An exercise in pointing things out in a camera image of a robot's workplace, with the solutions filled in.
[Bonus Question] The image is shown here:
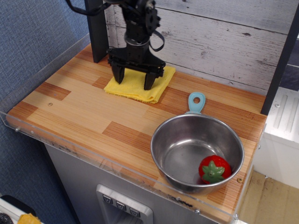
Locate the white toy sink unit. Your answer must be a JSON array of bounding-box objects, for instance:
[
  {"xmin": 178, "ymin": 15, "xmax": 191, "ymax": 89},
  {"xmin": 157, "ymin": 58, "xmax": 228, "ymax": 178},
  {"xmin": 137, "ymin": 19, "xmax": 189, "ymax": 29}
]
[{"xmin": 253, "ymin": 87, "xmax": 299, "ymax": 188}]

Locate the silver dispenser button panel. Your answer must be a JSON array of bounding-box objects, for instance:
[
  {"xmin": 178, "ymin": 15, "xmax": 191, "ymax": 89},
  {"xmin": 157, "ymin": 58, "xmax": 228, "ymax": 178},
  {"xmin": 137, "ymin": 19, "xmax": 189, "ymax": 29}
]
[{"xmin": 96, "ymin": 184, "xmax": 154, "ymax": 224}]

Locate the dark grey right post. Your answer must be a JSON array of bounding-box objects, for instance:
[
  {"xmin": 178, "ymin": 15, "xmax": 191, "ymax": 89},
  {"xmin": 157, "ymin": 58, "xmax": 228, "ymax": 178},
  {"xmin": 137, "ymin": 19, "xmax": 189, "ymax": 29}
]
[{"xmin": 260, "ymin": 6, "xmax": 299, "ymax": 115}]

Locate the silver bowl with blue handle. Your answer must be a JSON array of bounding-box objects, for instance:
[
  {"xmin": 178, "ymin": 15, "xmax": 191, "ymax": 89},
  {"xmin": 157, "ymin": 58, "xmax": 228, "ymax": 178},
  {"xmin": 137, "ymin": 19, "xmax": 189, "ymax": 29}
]
[{"xmin": 150, "ymin": 92, "xmax": 245, "ymax": 195}]

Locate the dark grey left post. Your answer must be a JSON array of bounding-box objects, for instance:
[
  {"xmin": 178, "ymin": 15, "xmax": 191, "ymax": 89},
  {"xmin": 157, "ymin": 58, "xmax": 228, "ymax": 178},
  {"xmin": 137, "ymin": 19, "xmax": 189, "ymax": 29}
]
[{"xmin": 87, "ymin": 11, "xmax": 109, "ymax": 63}]

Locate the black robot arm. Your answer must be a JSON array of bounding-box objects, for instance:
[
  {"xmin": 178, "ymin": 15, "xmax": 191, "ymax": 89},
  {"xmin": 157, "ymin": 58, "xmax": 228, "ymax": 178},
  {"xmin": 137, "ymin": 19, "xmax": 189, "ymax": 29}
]
[{"xmin": 105, "ymin": 0, "xmax": 165, "ymax": 90}]

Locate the yellow object bottom corner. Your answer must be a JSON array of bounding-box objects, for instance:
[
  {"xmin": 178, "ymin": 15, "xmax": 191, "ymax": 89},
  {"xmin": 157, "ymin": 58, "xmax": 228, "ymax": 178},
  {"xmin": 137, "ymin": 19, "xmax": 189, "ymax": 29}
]
[{"xmin": 17, "ymin": 213, "xmax": 42, "ymax": 224}]

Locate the red toy strawberry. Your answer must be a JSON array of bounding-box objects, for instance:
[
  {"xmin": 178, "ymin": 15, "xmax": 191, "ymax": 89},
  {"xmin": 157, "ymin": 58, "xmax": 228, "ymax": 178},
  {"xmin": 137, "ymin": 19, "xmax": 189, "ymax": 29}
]
[{"xmin": 199, "ymin": 155, "xmax": 232, "ymax": 184}]

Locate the clear acrylic guard rail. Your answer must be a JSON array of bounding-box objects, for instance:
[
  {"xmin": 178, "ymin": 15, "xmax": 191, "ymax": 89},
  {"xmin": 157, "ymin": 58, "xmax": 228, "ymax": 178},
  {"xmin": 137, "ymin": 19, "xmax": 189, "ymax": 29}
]
[{"xmin": 0, "ymin": 28, "xmax": 267, "ymax": 224}]

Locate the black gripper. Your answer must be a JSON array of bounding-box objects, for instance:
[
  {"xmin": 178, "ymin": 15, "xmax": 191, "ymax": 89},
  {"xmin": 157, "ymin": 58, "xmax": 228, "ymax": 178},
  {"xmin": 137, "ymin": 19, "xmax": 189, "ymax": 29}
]
[{"xmin": 107, "ymin": 46, "xmax": 165, "ymax": 91}]

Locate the dark grey post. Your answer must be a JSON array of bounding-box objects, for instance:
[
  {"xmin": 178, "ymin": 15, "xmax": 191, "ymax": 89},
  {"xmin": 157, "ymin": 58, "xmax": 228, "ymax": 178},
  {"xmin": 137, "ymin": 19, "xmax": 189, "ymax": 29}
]
[
  {"xmin": 87, "ymin": 11, "xmax": 109, "ymax": 63},
  {"xmin": 260, "ymin": 6, "xmax": 299, "ymax": 115}
]

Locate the yellow towel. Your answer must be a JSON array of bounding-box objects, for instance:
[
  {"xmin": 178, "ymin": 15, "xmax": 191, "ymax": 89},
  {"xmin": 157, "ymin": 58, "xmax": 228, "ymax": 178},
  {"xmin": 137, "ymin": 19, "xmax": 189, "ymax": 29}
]
[{"xmin": 104, "ymin": 66, "xmax": 176, "ymax": 104}]

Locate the black braided hose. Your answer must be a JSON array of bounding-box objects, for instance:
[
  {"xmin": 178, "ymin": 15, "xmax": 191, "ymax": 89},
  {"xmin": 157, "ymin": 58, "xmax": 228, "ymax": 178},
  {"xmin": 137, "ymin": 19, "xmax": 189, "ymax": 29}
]
[{"xmin": 0, "ymin": 212, "xmax": 12, "ymax": 224}]

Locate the grey toy fridge cabinet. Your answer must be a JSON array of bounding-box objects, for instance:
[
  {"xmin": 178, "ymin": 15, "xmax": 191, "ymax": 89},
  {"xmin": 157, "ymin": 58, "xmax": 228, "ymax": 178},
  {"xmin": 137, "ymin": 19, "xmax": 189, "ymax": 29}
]
[{"xmin": 46, "ymin": 145, "xmax": 213, "ymax": 224}]

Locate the black cable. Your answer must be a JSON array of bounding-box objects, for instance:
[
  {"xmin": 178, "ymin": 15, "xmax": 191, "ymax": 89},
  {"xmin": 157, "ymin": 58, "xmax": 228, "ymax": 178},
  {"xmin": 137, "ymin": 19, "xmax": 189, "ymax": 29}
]
[{"xmin": 64, "ymin": 0, "xmax": 165, "ymax": 53}]

